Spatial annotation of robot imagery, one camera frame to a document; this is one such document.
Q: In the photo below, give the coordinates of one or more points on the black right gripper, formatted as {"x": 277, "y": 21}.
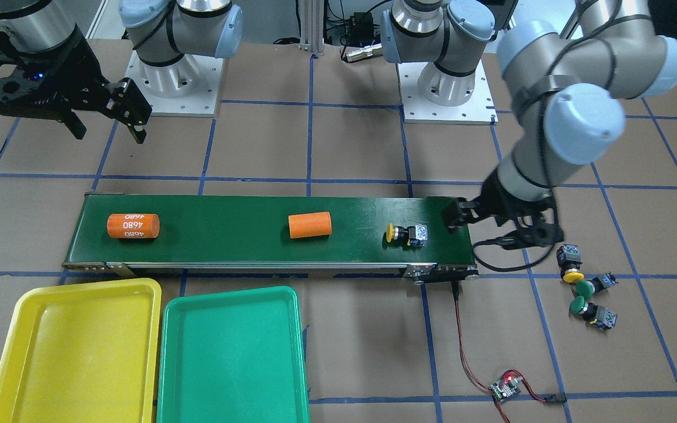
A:
{"x": 80, "y": 66}

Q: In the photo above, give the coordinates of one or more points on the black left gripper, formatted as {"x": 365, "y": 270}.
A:
{"x": 502, "y": 198}

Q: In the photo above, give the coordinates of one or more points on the yellow push button switch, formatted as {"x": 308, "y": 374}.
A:
{"x": 414, "y": 236}
{"x": 569, "y": 261}

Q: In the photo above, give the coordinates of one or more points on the orange cylinder with 4680 print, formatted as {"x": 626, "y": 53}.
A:
{"x": 133, "y": 226}

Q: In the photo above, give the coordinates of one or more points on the plain orange cylinder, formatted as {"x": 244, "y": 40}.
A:
{"x": 310, "y": 225}

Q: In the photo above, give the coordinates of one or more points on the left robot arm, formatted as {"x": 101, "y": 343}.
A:
{"x": 565, "y": 92}

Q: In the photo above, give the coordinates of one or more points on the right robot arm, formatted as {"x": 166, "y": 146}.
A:
{"x": 162, "y": 32}

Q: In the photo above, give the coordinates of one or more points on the small motor controller board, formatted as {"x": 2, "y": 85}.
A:
{"x": 506, "y": 387}

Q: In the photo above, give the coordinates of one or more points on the green conveyor belt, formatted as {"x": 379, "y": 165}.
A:
{"x": 253, "y": 232}

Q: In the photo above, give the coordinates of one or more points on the yellow plastic tray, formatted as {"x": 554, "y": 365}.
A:
{"x": 82, "y": 353}

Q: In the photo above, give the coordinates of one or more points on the green plastic tray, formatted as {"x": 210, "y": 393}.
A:
{"x": 233, "y": 357}

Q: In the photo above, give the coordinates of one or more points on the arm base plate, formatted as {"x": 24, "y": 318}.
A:
{"x": 188, "y": 88}
{"x": 430, "y": 96}

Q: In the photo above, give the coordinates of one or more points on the green push button switch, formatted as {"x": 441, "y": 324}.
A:
{"x": 595, "y": 315}
{"x": 588, "y": 288}

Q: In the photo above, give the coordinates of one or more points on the aluminium frame post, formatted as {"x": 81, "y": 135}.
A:
{"x": 312, "y": 16}

